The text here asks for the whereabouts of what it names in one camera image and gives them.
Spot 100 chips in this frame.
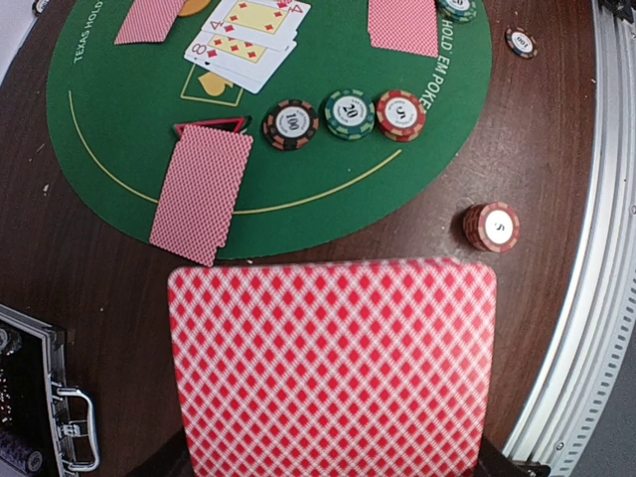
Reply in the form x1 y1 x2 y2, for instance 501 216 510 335
262 99 320 151

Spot dealt red-backed card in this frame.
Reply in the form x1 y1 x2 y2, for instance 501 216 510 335
149 125 253 266

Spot red chips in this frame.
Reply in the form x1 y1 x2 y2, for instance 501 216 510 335
376 89 426 142

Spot green chips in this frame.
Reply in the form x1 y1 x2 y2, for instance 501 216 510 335
436 0 477 23

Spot orange big blind button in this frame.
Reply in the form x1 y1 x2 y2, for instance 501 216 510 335
178 0 212 18

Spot face-up queen card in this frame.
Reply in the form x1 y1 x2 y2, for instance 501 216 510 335
184 31 297 93

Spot round green poker mat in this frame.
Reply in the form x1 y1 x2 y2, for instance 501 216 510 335
47 1 492 259

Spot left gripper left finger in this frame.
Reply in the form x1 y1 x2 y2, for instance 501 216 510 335
133 429 192 477

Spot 20 chips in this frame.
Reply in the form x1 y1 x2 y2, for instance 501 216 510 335
324 88 376 141

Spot placed 100 chip stack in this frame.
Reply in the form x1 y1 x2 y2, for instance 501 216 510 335
505 27 538 60

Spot left chip row in case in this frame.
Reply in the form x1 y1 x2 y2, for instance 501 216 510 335
1 429 45 476

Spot red black triangular dealer button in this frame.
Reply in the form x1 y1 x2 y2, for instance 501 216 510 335
172 116 252 137

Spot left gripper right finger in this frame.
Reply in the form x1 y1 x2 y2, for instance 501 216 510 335
476 439 552 477

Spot front aluminium rail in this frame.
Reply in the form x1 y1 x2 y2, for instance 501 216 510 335
503 2 635 476

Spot dealt cards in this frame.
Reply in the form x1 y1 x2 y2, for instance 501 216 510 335
114 0 185 45
368 0 438 58

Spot red-backed playing card deck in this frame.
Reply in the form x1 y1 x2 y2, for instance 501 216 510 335
167 258 497 476

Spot aluminium poker case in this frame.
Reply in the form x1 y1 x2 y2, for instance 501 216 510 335
1 305 100 476

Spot red 5 chip stack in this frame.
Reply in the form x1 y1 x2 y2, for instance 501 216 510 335
462 202 521 253

